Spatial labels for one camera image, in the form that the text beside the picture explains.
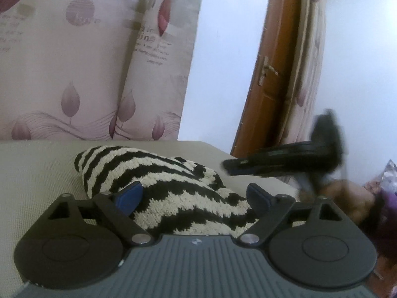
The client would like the black and cream striped knit garment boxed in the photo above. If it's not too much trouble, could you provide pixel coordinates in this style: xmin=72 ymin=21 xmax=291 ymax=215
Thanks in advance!
xmin=74 ymin=146 xmax=262 ymax=236

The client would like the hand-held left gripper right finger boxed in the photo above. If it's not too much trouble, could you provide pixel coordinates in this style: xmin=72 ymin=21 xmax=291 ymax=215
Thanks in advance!
xmin=238 ymin=183 xmax=343 ymax=246

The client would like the pink floral curtain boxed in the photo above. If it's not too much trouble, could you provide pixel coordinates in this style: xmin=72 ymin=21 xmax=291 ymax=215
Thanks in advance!
xmin=0 ymin=0 xmax=208 ymax=141
xmin=278 ymin=0 xmax=327 ymax=149

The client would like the purple cloth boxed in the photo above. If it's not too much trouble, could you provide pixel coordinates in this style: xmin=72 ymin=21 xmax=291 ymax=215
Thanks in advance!
xmin=363 ymin=159 xmax=397 ymax=255

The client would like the brown wooden door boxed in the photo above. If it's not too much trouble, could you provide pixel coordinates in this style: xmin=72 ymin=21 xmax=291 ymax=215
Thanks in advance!
xmin=230 ymin=0 xmax=302 ymax=156

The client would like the metal door handle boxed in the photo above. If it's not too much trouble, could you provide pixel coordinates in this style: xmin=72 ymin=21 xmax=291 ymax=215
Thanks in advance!
xmin=259 ymin=56 xmax=279 ymax=85

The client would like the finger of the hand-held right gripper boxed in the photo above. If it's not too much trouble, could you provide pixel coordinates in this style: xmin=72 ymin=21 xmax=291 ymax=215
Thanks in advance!
xmin=221 ymin=142 xmax=317 ymax=179

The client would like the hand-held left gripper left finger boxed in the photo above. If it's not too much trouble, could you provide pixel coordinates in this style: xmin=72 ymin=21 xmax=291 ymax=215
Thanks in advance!
xmin=46 ymin=183 xmax=155 ymax=246

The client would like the beige bed cover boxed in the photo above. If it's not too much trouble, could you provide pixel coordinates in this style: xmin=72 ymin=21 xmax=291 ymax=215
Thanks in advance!
xmin=0 ymin=140 xmax=298 ymax=298

